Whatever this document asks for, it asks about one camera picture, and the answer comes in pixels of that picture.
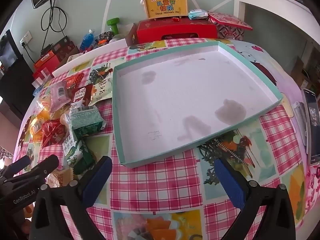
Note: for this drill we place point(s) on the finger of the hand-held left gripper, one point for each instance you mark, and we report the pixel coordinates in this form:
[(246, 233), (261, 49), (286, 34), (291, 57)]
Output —
[(46, 166), (18, 165)]

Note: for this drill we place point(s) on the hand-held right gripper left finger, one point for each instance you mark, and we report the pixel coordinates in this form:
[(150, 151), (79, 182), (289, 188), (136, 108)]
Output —
[(96, 182)]

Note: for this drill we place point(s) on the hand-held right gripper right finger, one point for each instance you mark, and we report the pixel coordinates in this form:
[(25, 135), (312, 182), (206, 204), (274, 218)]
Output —
[(231, 183)]

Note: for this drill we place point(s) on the orange beige bread packet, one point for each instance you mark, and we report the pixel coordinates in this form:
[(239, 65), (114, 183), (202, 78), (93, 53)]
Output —
[(60, 177)]

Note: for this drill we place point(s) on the dark green snack packet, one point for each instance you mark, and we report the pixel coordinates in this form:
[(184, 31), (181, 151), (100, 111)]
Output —
[(86, 160)]

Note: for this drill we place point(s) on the red crinkled snack packet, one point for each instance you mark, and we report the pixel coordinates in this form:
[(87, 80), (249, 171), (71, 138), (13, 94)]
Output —
[(51, 131)]

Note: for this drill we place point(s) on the clear steamed cake packet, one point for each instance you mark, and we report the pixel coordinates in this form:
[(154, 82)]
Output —
[(64, 118)]

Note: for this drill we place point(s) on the light green patterned snack packet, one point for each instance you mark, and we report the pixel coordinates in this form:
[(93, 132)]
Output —
[(86, 117)]

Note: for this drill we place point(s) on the red patterned packet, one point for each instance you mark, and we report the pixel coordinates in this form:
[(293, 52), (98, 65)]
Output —
[(75, 80)]

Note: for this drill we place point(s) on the teal shallow cardboard tray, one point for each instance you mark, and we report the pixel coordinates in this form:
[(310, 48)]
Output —
[(187, 92)]

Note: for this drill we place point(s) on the white green cow packet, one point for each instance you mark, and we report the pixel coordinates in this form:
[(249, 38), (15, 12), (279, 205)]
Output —
[(70, 150)]

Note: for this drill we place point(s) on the pink snack packet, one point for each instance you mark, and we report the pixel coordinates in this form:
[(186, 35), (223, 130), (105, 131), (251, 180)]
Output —
[(58, 97)]

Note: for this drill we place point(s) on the blue tin box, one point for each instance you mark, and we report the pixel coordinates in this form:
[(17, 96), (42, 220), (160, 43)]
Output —
[(37, 90)]

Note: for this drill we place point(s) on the black cabinet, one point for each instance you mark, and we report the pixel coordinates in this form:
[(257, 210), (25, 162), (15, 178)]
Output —
[(15, 85)]

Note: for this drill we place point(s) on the dark red snack packet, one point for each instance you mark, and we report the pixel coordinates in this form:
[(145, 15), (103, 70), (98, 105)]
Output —
[(83, 95)]

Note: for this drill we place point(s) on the clear plastic box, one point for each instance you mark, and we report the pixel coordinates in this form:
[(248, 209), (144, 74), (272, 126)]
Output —
[(42, 80)]

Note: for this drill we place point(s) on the white calligraphy snack packet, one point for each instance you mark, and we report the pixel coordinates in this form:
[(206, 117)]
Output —
[(100, 92)]

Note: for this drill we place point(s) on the bright red box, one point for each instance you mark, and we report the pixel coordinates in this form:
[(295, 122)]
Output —
[(37, 73)]

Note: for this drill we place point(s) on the smartphone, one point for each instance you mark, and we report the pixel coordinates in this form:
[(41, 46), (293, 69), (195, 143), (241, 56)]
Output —
[(312, 130)]

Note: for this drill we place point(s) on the orange box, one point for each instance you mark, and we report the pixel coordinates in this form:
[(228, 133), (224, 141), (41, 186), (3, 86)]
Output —
[(46, 60)]

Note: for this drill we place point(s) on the white printed card box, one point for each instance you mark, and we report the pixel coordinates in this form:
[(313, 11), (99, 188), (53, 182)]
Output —
[(73, 58)]

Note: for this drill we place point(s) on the small dark screen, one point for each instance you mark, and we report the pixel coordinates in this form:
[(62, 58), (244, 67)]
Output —
[(7, 52)]

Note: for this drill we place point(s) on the dark red box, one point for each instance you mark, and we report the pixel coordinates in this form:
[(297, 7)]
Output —
[(62, 47)]

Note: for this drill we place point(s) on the white board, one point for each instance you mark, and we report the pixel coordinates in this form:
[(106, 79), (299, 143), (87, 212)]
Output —
[(100, 48)]

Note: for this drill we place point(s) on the brown cardboard box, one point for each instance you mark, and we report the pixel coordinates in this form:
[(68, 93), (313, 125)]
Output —
[(302, 75)]

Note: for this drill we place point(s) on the blue liquid bottle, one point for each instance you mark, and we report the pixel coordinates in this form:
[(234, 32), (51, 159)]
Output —
[(87, 41)]

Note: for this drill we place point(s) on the cartoon printed white sheet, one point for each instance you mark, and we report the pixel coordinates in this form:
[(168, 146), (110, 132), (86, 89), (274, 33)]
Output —
[(265, 55)]

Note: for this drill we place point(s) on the colourful toy pile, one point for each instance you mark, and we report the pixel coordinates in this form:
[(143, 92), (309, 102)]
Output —
[(103, 38)]

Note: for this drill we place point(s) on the clear plastic bottle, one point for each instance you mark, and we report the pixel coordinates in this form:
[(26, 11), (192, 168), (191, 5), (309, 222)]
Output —
[(117, 37)]

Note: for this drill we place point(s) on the green dumbbell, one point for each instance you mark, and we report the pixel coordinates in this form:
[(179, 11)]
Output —
[(113, 22)]

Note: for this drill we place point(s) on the red patterned lidded box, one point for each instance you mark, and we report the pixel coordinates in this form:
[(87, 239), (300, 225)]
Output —
[(227, 21)]

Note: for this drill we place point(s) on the large red gift box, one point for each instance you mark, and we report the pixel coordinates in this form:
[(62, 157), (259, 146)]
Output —
[(175, 30)]

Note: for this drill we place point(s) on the wet wipes pack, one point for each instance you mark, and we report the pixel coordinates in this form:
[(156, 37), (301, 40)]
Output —
[(197, 14)]

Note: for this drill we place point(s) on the small red wrapped candy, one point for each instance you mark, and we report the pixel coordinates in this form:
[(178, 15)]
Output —
[(175, 19)]

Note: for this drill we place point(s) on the white shelf unit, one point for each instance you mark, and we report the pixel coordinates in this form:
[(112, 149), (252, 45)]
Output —
[(238, 5)]

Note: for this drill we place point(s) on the white wall socket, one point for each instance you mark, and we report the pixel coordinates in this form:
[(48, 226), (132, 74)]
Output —
[(26, 38)]

